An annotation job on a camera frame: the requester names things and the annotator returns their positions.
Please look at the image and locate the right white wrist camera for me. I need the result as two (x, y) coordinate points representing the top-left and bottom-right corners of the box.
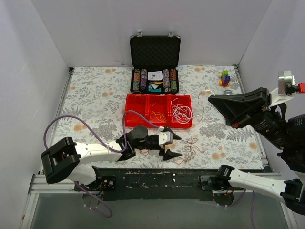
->
(269, 71), (305, 107)

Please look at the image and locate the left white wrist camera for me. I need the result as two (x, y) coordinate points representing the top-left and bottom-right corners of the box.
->
(158, 127), (173, 147)

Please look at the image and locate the white card deck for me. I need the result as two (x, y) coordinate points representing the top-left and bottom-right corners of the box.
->
(147, 71), (163, 81)

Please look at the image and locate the black handheld microphone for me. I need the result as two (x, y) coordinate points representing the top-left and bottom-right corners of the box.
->
(223, 90), (233, 95)

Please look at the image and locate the single orange cable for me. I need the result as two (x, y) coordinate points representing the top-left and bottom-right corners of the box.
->
(130, 90), (146, 122)

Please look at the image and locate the colourful toy block figure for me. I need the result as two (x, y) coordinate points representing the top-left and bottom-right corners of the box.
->
(219, 70), (231, 87)

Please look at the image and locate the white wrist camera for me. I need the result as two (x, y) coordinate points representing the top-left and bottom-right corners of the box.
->
(158, 127), (173, 147)
(269, 71), (305, 107)

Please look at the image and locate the floral patterned table mat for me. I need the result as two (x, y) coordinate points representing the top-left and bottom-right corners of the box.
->
(53, 65), (263, 170)

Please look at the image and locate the orange cable bundle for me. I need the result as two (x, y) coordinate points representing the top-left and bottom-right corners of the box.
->
(139, 132), (205, 165)

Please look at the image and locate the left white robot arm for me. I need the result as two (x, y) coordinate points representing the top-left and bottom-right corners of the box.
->
(41, 125), (181, 191)

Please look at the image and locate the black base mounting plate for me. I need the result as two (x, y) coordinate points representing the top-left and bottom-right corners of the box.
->
(73, 167), (236, 202)

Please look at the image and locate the black poker chip case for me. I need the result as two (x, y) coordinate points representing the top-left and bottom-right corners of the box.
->
(130, 32), (181, 94)

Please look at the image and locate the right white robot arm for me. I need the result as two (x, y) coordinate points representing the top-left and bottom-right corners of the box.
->
(204, 84), (305, 215)

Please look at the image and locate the red plastic compartment tray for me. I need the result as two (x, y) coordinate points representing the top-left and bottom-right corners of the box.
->
(124, 94), (193, 129)

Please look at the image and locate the aluminium front rail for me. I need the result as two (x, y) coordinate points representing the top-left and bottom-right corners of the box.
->
(21, 175), (298, 229)

